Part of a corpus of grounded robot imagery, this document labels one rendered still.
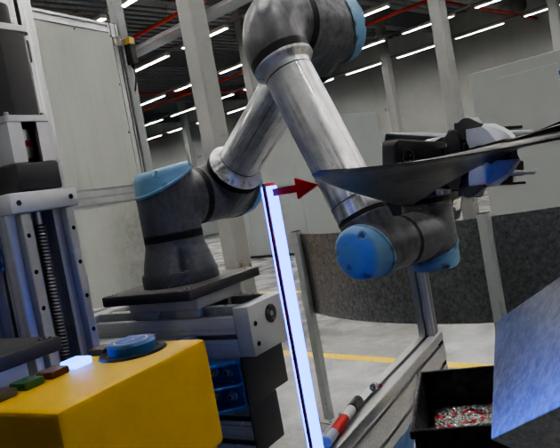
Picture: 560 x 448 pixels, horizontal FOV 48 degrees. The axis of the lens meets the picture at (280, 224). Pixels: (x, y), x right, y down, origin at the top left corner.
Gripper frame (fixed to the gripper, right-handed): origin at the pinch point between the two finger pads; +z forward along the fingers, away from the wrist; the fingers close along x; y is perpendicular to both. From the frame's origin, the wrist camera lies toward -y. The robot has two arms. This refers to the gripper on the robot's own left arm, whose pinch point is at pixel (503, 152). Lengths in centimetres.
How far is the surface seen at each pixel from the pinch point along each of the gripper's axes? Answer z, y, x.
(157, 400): 15.7, -36.4, 17.3
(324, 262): -227, 27, 35
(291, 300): -8.8, -22.3, 14.9
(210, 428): 11.4, -32.7, 21.3
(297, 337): -8.7, -21.9, 19.2
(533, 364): 10.6, -3.9, 19.5
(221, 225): -683, 4, 30
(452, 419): -18.8, 0.2, 34.9
